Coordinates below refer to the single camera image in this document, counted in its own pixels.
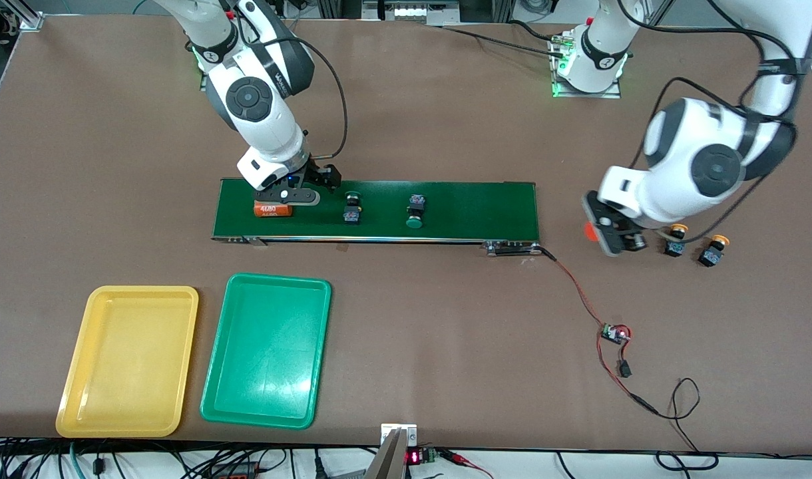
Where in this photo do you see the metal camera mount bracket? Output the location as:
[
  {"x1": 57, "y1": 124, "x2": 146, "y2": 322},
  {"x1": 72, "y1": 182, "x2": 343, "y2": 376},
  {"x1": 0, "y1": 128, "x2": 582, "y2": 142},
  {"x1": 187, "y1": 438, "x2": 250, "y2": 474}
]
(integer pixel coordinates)
[{"x1": 379, "y1": 424, "x2": 419, "y2": 479}]

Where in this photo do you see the aluminium frame structure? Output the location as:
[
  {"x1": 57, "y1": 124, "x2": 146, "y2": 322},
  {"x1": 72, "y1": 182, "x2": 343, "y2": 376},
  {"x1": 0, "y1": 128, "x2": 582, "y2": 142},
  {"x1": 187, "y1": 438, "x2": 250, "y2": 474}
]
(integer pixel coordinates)
[{"x1": 316, "y1": 0, "x2": 516, "y2": 24}]

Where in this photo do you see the green plastic tray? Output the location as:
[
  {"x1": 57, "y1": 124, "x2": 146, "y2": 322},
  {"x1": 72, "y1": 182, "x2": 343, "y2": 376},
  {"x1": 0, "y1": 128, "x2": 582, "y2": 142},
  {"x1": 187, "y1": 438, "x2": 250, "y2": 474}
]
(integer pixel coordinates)
[{"x1": 200, "y1": 273, "x2": 332, "y2": 430}]

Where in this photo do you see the red black power strip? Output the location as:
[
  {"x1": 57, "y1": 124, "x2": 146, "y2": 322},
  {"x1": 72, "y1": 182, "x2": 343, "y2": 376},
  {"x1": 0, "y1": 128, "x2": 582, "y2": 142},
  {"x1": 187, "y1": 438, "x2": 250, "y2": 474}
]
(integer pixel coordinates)
[{"x1": 210, "y1": 462, "x2": 260, "y2": 479}]

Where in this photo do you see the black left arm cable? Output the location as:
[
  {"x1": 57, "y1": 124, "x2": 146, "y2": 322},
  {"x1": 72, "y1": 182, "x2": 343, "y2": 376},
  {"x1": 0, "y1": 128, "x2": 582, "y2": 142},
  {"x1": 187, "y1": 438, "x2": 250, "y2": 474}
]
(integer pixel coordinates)
[{"x1": 616, "y1": 0, "x2": 809, "y2": 243}]

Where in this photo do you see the aluminium profile corner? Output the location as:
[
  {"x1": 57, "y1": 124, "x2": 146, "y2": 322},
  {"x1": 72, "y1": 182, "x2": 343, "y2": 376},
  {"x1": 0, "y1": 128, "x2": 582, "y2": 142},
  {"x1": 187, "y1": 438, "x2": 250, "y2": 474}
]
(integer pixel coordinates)
[{"x1": 7, "y1": 0, "x2": 45, "y2": 31}]

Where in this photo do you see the yellow plastic tray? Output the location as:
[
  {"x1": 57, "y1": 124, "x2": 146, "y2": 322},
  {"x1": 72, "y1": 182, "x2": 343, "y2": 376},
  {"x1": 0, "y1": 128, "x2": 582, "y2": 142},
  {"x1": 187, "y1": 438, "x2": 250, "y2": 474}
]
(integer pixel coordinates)
[{"x1": 55, "y1": 285, "x2": 200, "y2": 438}]

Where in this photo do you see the thin black cable loop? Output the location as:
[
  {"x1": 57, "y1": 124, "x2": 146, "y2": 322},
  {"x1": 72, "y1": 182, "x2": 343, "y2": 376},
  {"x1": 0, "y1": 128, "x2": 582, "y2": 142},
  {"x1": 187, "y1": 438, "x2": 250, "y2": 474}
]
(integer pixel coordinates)
[{"x1": 656, "y1": 378, "x2": 719, "y2": 470}]

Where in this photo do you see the long black table cable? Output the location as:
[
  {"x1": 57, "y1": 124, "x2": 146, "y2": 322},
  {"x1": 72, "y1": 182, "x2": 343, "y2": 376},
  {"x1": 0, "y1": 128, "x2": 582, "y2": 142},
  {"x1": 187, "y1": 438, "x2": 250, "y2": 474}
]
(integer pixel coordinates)
[{"x1": 439, "y1": 19, "x2": 566, "y2": 57}]

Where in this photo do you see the red black wire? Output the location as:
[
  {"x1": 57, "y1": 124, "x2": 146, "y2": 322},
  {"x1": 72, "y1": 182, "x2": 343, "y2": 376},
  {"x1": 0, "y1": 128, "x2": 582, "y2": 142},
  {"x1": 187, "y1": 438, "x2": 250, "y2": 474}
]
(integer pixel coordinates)
[{"x1": 536, "y1": 245, "x2": 661, "y2": 416}]

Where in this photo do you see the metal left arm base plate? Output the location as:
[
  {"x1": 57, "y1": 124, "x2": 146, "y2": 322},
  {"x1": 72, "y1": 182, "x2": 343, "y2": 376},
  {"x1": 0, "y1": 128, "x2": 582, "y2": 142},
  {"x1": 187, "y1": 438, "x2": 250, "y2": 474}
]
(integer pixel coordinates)
[{"x1": 549, "y1": 33, "x2": 623, "y2": 99}]

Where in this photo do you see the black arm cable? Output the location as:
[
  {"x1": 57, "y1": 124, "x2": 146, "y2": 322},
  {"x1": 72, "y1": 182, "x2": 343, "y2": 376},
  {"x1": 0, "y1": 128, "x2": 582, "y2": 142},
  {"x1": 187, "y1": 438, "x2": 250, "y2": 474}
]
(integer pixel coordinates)
[
  {"x1": 616, "y1": 0, "x2": 809, "y2": 243},
  {"x1": 236, "y1": 10, "x2": 349, "y2": 160}
]

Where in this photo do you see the red clip lead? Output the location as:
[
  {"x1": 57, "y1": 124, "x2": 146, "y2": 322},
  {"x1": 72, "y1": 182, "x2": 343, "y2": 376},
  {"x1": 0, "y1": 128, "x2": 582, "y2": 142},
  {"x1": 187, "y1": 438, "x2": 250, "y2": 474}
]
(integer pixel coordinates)
[{"x1": 439, "y1": 450, "x2": 495, "y2": 479}]

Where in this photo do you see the small controller circuit board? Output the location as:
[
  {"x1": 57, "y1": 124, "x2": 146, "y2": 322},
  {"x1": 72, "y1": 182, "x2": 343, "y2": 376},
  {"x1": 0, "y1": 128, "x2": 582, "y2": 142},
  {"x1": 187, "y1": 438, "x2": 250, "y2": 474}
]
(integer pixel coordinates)
[{"x1": 600, "y1": 323, "x2": 633, "y2": 347}]

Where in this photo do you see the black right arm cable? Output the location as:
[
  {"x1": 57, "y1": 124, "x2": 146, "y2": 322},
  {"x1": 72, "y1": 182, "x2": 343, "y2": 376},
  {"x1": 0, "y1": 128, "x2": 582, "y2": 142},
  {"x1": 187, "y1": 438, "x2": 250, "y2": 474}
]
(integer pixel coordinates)
[{"x1": 236, "y1": 10, "x2": 349, "y2": 160}]

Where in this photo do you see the yellow push button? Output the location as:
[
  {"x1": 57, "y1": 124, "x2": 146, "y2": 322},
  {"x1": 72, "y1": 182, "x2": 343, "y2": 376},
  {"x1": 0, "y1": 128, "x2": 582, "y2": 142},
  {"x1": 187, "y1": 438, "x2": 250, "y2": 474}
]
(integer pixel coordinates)
[
  {"x1": 698, "y1": 235, "x2": 731, "y2": 268},
  {"x1": 665, "y1": 224, "x2": 689, "y2": 257}
]

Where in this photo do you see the green conveyor belt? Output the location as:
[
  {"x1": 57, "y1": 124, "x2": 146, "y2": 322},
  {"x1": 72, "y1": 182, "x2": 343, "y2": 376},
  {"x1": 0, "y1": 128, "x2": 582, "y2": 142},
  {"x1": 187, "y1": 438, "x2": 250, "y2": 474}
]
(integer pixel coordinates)
[{"x1": 211, "y1": 178, "x2": 545, "y2": 257}]

